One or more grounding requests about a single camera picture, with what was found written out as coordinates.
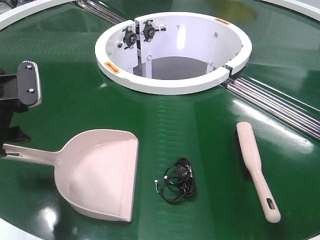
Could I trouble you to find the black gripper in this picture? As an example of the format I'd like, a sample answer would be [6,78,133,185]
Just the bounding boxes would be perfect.
[0,60,42,158]

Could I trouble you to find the pink plastic dustpan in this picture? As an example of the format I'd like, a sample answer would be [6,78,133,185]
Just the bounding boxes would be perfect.
[3,129,139,222]

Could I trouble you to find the black cable bundle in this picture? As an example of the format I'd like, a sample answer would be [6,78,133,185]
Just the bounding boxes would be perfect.
[153,157,196,204]

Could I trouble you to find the pink hand brush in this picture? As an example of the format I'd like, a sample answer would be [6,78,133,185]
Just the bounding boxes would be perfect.
[236,121,281,224]

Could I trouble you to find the white outer rim left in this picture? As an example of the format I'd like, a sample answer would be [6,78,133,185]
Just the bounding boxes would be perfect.
[0,0,72,30]

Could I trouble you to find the white rim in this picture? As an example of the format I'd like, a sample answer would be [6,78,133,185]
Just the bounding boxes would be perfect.
[0,0,72,30]
[262,0,320,22]

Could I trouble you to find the steel rollers top left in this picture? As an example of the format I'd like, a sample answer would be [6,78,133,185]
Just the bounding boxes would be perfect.
[75,0,127,25]

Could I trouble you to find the steel rollers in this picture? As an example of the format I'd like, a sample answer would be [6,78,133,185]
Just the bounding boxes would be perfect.
[75,0,127,25]
[221,78,320,141]

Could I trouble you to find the black bearing left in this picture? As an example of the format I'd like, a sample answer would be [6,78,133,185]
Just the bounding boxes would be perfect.
[123,26,137,50]

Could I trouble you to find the black bearing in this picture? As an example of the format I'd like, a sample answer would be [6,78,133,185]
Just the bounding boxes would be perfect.
[142,19,167,43]
[123,26,137,50]

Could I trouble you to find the black bearing right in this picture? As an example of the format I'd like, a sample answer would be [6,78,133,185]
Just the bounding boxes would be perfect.
[142,19,167,43]

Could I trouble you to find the steel rollers right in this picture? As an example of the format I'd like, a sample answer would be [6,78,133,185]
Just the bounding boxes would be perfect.
[221,78,320,141]

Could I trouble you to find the white outer rim right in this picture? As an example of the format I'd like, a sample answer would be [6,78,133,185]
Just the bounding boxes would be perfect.
[262,0,320,22]

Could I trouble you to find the white inner ring guard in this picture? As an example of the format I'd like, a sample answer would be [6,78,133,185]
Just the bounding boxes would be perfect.
[95,12,253,95]

